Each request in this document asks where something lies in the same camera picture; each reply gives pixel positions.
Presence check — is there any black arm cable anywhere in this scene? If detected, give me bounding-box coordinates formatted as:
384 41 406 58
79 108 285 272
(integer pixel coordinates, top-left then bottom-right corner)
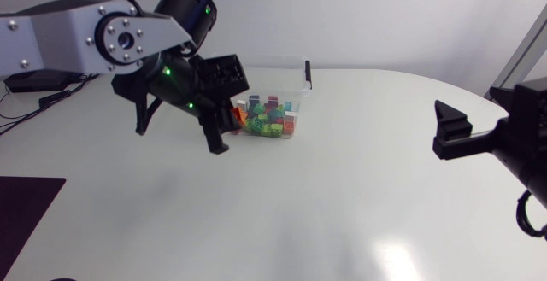
515 190 547 241

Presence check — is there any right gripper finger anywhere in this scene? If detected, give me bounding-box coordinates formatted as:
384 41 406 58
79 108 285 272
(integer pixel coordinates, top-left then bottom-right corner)
432 99 474 161

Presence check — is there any dark mat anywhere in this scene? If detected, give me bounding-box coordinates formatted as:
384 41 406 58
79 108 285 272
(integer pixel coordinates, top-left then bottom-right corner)
0 176 68 270

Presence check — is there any black power cable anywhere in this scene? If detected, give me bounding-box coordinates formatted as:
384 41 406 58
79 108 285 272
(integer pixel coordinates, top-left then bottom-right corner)
0 73 101 138

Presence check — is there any clear plastic container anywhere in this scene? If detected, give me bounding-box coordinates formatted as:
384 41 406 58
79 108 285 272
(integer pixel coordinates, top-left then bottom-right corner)
230 55 314 140

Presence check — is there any black power brick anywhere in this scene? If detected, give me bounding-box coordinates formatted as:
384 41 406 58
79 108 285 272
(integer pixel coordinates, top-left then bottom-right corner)
3 69 83 94

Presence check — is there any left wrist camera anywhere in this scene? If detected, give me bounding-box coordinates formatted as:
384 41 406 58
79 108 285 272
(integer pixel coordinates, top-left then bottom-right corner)
190 53 250 105

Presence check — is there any pile of toy bricks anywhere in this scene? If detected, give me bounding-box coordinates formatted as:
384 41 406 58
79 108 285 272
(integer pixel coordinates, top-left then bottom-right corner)
233 95 299 138

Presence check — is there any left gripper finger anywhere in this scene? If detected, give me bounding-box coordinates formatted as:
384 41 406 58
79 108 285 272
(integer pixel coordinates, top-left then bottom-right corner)
220 103 242 134

